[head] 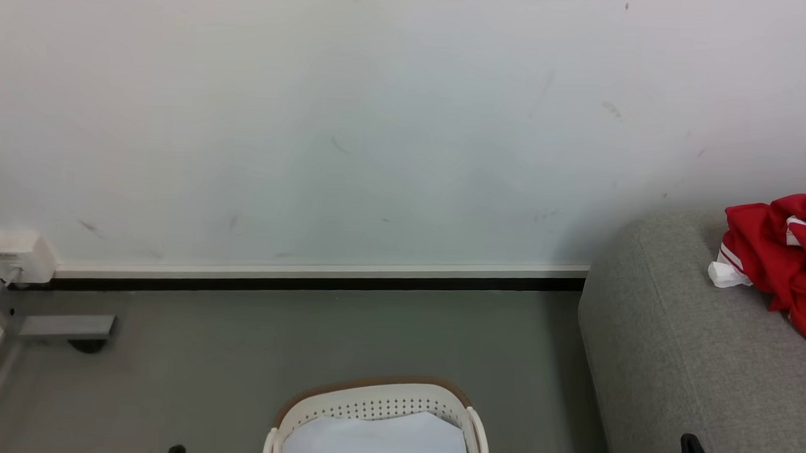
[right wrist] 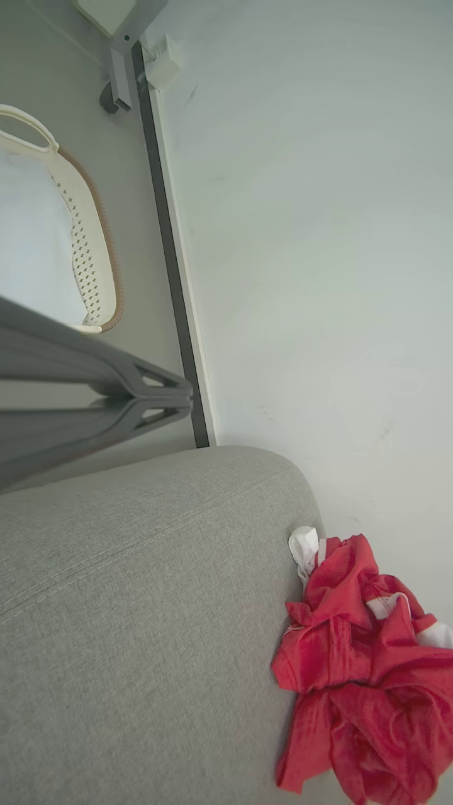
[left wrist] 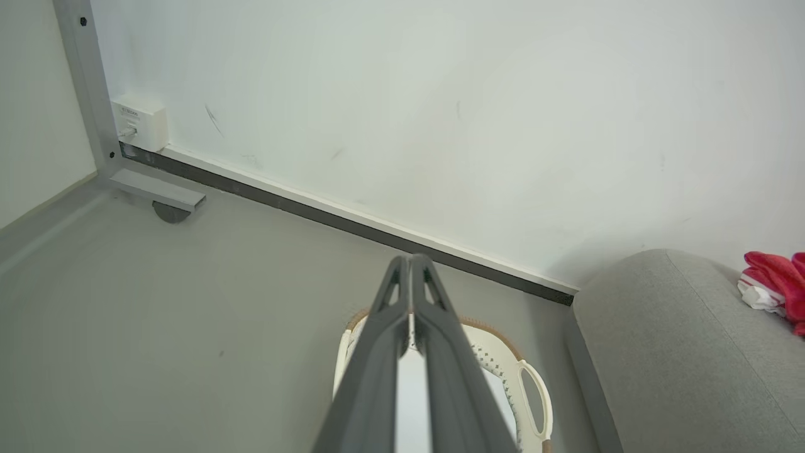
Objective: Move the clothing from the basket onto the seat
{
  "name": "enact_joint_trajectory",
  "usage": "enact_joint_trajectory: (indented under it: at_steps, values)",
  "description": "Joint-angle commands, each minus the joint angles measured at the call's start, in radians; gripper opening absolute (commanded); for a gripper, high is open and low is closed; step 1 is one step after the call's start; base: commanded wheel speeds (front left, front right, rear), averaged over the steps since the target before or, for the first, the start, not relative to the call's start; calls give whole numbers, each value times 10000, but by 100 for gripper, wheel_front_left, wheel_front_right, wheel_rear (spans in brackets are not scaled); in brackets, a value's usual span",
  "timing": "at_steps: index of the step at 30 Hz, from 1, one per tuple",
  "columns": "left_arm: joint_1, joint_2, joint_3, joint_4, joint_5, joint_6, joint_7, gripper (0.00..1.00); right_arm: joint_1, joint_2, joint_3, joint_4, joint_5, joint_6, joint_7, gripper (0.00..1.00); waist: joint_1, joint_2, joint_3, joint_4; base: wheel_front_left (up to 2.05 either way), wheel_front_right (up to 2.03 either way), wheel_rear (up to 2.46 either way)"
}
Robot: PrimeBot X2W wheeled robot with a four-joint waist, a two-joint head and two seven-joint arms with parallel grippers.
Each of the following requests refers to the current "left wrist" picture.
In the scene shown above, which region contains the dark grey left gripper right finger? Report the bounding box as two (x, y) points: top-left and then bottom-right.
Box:
(410, 254), (519, 453)

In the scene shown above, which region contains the red garment with white lining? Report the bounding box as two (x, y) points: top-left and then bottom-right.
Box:
(737, 250), (805, 337)

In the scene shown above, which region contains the dark round frame foot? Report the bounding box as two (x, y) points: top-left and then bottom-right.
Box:
(152, 200), (191, 225)

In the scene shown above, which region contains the white wall outlet box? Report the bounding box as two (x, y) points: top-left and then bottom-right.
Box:
(111, 96), (169, 153)

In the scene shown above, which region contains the white plastic laundry basket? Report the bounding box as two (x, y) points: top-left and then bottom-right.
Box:
(332, 307), (554, 453)

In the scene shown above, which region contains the grey metal table foot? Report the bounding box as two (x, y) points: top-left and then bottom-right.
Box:
(53, 0), (207, 212)

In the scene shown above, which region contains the grey fabric sofa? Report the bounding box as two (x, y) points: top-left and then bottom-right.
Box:
(563, 249), (805, 453)

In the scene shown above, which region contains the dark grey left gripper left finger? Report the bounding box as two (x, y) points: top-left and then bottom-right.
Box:
(313, 255), (413, 453)

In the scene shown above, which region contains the white and black baseboard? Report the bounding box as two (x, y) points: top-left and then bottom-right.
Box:
(119, 142), (579, 307)

